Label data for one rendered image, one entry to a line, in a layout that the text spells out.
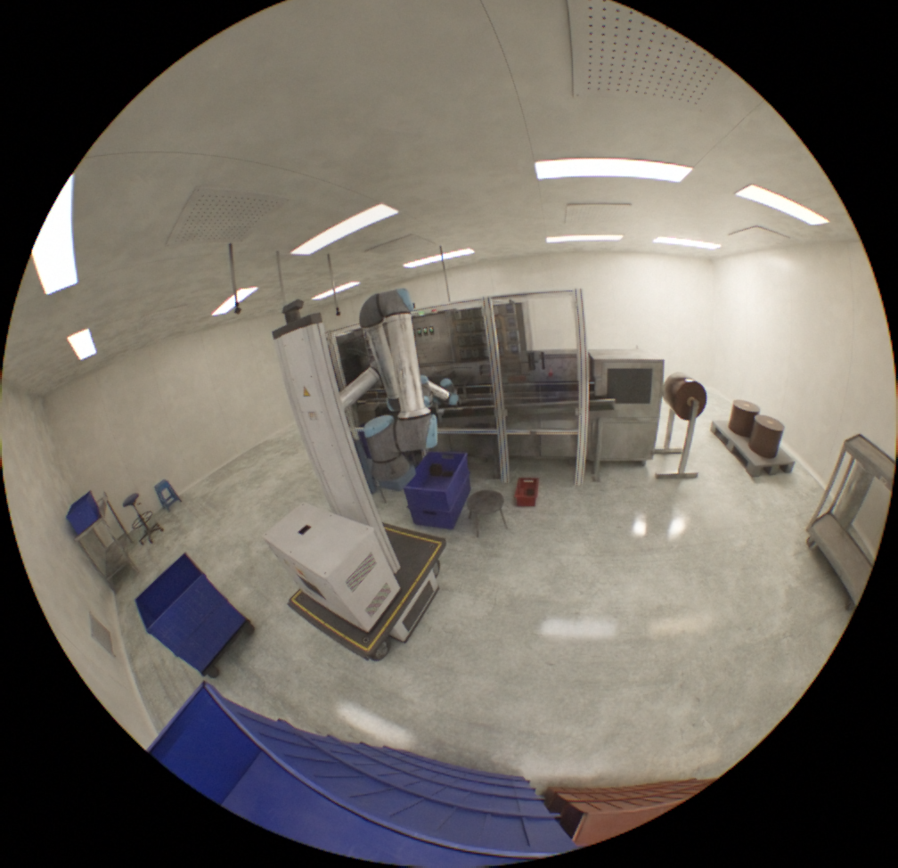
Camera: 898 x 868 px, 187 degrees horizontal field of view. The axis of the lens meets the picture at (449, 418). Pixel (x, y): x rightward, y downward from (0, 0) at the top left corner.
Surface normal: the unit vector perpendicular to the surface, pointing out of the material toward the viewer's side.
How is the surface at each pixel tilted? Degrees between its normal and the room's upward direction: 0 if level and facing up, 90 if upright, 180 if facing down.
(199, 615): 90
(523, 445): 90
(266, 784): 0
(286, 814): 0
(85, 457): 90
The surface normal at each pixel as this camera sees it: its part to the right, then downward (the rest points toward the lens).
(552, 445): -0.36, 0.39
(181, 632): 0.94, -0.03
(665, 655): -0.15, -0.92
